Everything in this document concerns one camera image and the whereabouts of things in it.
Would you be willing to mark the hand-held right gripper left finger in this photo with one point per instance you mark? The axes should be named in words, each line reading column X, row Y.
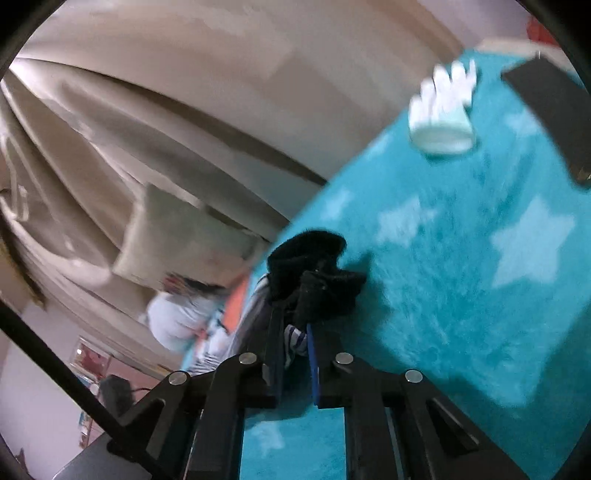
column 275, row 369

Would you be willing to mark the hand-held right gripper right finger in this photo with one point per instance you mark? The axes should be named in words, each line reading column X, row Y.
column 314, row 367

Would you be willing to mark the black sock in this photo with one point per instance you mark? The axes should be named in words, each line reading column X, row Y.
column 318, row 272

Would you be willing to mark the orange cloth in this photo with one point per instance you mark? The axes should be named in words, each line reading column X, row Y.
column 236, row 302

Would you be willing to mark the white cloth bundle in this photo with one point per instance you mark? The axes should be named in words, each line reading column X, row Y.
column 178, row 318

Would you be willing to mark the beige pillow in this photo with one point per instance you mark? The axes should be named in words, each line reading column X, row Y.
column 184, row 240

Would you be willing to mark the dark boxy object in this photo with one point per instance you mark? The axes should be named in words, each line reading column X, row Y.
column 115, row 394

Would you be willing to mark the teal star-print blanket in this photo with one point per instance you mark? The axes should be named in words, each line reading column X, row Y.
column 461, row 277

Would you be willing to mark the framed picture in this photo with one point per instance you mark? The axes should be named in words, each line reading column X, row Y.
column 90, row 361

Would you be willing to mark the black pole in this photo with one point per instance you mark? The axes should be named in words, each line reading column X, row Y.
column 55, row 374

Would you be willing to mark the white glove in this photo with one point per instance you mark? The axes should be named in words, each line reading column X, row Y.
column 441, row 110

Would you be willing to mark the beige curtain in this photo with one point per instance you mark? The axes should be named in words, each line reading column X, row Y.
column 138, row 115

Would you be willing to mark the black flat rectangular device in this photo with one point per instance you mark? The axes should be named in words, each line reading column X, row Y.
column 551, row 110

